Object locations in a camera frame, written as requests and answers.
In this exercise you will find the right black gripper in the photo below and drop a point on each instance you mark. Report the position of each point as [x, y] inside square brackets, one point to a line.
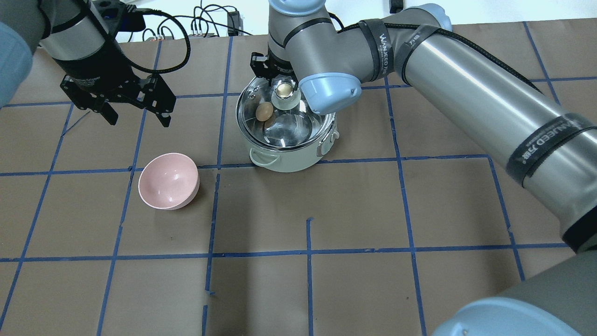
[259, 65]

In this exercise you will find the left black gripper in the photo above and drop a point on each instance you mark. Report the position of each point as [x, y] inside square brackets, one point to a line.
[99, 70]

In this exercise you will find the brown egg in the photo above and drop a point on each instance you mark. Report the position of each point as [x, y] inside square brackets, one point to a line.
[264, 111]

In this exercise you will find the glass pot lid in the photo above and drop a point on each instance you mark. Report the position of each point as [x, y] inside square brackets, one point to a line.
[293, 123]

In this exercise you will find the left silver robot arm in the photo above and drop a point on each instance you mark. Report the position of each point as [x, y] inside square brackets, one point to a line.
[80, 36]

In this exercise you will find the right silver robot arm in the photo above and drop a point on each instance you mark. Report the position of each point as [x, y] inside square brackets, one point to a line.
[546, 149]

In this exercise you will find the pale green steel pot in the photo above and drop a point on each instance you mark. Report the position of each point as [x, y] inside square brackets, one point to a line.
[290, 161]

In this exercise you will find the black usb hub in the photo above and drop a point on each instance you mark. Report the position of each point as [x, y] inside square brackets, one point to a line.
[234, 23]

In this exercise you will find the pink bowl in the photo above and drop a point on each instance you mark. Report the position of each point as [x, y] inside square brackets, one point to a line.
[169, 182]

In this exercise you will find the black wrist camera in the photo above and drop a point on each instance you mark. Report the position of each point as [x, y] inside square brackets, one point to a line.
[119, 16]

